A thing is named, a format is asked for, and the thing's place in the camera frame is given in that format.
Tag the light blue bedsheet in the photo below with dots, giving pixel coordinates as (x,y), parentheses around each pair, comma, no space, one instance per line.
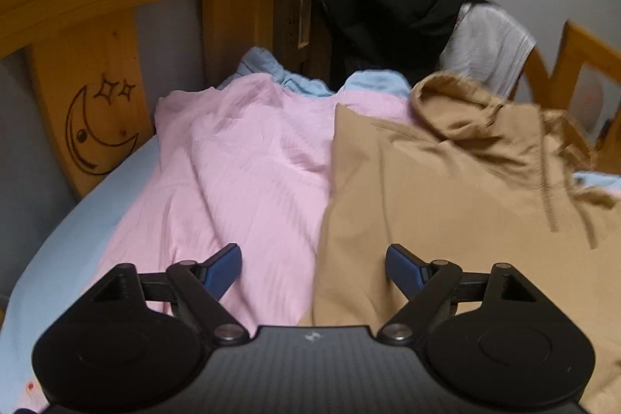
(73,239)

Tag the pink floral quilt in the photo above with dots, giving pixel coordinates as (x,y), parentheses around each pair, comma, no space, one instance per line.
(242,162)

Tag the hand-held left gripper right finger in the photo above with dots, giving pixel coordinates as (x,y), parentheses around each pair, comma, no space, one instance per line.
(403,268)

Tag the white ribbed garment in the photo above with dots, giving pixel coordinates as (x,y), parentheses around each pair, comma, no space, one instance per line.
(485,45)

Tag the black garment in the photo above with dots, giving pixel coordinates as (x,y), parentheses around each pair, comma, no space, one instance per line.
(388,1)

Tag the wooden bed frame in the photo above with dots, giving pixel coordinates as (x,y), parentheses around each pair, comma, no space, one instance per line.
(87,35)

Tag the tan hoodie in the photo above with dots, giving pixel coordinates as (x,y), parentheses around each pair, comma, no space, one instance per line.
(436,181)

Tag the wooden shelf unit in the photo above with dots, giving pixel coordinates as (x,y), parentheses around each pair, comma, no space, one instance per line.
(293,26)

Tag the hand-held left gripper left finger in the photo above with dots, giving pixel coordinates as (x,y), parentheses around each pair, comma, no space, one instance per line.
(224,269)

